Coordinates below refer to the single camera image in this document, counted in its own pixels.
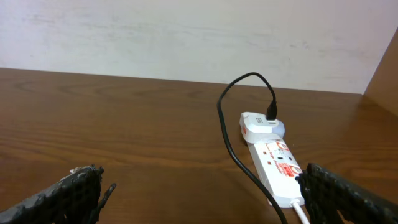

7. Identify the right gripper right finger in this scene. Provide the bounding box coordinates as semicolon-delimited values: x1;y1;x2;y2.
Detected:
295;163;397;224

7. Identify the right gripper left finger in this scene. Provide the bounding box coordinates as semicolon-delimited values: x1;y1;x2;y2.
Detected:
1;165;116;224

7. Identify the black USB charging cable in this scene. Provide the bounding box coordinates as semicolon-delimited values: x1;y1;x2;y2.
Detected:
216;72;289;224

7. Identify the white power strip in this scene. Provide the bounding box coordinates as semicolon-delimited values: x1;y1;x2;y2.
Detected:
248;139;304;208

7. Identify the white power strip cord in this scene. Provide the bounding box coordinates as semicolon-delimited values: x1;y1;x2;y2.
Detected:
290;200;311;224

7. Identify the white USB wall charger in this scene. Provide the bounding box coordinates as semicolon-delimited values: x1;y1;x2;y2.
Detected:
239;112;285;144

